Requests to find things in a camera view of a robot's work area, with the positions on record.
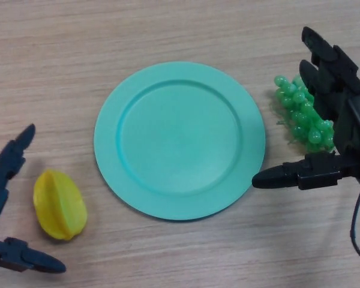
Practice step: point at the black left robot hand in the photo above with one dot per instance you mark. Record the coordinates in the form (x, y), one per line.
(0, 192)

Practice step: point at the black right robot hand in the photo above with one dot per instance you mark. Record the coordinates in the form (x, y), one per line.
(351, 126)

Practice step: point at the green round plate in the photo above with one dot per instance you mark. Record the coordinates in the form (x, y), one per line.
(180, 141)

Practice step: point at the yellow starfruit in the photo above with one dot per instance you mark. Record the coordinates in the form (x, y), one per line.
(60, 207)

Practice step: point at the green grape bunch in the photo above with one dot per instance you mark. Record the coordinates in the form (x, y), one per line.
(300, 117)

